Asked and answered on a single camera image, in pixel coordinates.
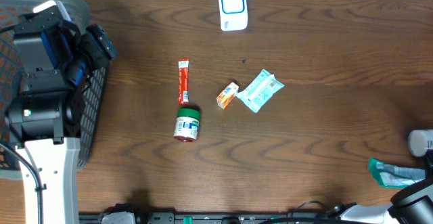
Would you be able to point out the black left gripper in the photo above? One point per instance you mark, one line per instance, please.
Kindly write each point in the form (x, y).
(103, 47)

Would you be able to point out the red box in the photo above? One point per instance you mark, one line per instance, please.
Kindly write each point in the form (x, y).
(183, 96)

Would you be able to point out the green lid jar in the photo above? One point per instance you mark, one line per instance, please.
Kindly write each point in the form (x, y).
(187, 125)

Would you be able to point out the orange Kleenex tissue pack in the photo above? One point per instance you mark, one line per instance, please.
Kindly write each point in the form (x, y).
(227, 95)

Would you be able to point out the mint green wipes pack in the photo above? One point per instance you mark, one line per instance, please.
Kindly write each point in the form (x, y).
(260, 90)

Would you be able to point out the green 3M gloves package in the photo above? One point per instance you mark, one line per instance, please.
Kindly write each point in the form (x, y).
(391, 176)

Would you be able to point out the white cotton swab tub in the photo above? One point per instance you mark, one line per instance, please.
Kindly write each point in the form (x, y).
(419, 142)

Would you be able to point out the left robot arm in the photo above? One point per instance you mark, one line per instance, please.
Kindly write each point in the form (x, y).
(45, 126)

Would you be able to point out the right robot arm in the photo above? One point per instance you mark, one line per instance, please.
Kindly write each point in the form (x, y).
(412, 204)

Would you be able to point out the white barcode scanner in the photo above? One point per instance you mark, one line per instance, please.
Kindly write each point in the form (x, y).
(233, 15)

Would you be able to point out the grey plastic shopping basket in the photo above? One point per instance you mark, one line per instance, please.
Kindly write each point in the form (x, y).
(11, 79)

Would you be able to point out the black mounting rail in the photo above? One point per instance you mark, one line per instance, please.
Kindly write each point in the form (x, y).
(206, 218)

